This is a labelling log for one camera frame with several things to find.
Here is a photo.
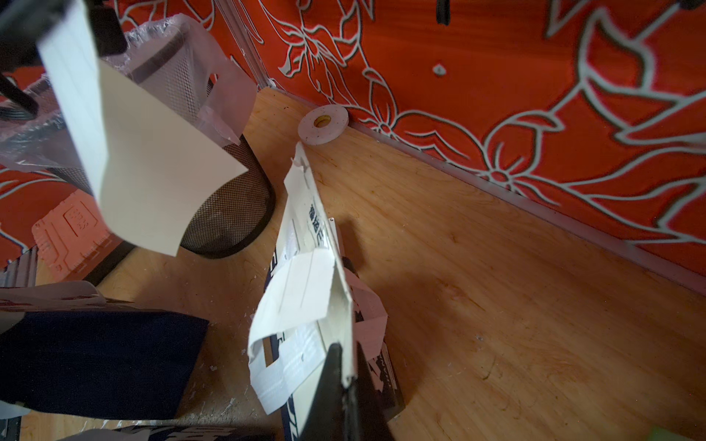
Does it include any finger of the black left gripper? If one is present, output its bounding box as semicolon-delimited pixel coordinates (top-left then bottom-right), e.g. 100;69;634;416
1;0;66;121
85;0;128;57

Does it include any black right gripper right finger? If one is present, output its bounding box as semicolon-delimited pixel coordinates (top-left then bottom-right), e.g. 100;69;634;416
355;344;395;441

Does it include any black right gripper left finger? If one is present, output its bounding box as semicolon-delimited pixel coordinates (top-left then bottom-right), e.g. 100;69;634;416
300;343;346;441

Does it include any white paper receipt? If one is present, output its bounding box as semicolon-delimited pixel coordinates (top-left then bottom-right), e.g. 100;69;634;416
248;248;336;359
35;0;249;257

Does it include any small navy paper bag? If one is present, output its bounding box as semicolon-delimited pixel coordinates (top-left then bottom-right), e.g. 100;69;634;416
247;144;393;440

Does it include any white and navy bag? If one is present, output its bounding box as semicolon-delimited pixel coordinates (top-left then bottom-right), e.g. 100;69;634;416
1;281;209;420
62;426;276;441

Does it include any pink trash bag liner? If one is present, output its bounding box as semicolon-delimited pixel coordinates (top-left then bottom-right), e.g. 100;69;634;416
1;14;257;172

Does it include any orange plastic tool case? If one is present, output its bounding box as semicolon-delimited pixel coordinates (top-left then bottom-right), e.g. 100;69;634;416
31;190;134;285

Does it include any black mesh trash bin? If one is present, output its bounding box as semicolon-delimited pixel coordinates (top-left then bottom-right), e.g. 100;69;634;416
43;26;277;260

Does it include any white tape roll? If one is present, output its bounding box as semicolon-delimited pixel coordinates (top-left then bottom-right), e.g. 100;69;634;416
298;105;349;145

